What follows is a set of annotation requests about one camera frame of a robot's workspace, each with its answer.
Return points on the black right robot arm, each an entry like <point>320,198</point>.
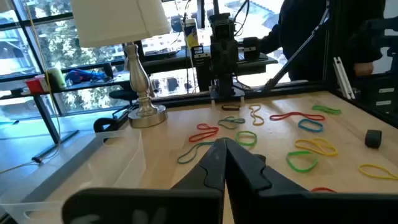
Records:
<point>200,71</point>

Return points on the clear plastic bin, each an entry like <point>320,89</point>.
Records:
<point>93,161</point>

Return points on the black side table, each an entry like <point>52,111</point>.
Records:
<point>46,119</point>

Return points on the green rubber band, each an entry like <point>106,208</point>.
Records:
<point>326,109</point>
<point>300,170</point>
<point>245,145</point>

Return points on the wide black rubber band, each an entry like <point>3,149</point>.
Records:
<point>373,139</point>

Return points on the black cylinder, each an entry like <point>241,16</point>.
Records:
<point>108,71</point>

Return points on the wipes canister yellow label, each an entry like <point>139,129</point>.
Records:
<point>191,34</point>

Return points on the silver aluminium extrusion bar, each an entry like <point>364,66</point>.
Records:
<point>343,79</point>

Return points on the person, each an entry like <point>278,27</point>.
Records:
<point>298,31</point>

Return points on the black clamp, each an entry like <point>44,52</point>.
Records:
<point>99,123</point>

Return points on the black desk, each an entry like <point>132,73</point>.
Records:
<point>264,62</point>

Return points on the long teal rubber band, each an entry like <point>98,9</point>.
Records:
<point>206,143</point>

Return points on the white shade silver table lamp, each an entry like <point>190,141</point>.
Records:
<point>138,77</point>

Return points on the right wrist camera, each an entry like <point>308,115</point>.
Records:
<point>222,26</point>

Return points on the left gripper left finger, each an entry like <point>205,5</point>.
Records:
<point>199,205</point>

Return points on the yellow-green cup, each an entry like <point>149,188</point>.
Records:
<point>56,78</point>

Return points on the blue rubber band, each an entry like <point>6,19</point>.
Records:
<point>311,131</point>

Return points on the long red rubber band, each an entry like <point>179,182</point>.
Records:
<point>323,188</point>
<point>276,117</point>

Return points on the red box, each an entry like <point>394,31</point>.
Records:
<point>34,86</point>

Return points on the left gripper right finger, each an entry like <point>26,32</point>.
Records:
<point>280,208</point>

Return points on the black office chair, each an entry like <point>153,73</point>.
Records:
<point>122,94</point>

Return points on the black cabinet white labels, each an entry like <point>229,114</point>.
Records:
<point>373,99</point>

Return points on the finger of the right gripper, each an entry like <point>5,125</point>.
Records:
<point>229,79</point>
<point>221,79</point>

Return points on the person's hand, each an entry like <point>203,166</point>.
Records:
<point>363,69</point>

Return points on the dark brown rubber band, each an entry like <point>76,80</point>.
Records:
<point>222,107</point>

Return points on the blue item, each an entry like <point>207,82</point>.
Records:
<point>82,75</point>

